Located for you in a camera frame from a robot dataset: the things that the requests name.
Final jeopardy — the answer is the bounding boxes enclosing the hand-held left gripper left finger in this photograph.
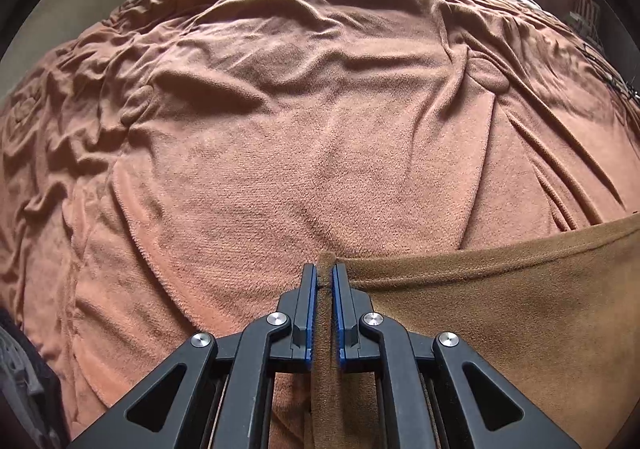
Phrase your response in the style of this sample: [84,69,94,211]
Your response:
[65,263,318,449]

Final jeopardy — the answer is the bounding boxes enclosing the brown printed t-shirt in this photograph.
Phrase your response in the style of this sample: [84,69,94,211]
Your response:
[310,214,640,449]

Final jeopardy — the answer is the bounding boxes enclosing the dark grey ribbed object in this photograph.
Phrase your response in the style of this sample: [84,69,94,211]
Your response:
[0,308,72,449]

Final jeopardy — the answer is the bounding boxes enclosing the salmon pink fleece blanket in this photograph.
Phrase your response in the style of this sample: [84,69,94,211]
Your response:
[0,0,640,449]

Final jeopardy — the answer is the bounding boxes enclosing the thin black wire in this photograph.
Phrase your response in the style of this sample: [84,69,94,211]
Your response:
[582,43,640,104]

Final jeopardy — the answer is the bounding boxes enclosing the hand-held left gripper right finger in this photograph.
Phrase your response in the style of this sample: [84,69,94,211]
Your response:
[331,263,581,449]

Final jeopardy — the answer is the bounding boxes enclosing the cluttered shelf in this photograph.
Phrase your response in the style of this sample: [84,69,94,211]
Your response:
[565,0,617,51]

